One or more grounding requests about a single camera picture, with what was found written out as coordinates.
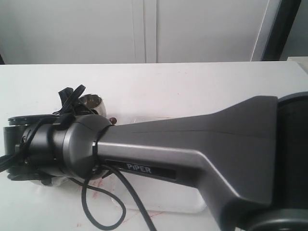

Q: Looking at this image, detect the white plastic tray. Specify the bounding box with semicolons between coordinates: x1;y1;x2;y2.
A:
105;115;205;214

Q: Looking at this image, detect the small steel cup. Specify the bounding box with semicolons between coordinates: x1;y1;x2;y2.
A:
79;94;107;117

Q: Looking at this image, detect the white cabinet behind table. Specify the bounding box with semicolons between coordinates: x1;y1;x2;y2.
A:
0;0;280;64

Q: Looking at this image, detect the dark vertical post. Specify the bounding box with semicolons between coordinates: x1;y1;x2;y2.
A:
261;0;302;61

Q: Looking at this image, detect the brown wooden spoon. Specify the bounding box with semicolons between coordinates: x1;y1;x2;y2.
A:
108;117;117;125

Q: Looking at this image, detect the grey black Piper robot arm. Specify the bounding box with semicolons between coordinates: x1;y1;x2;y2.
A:
0;88;308;231

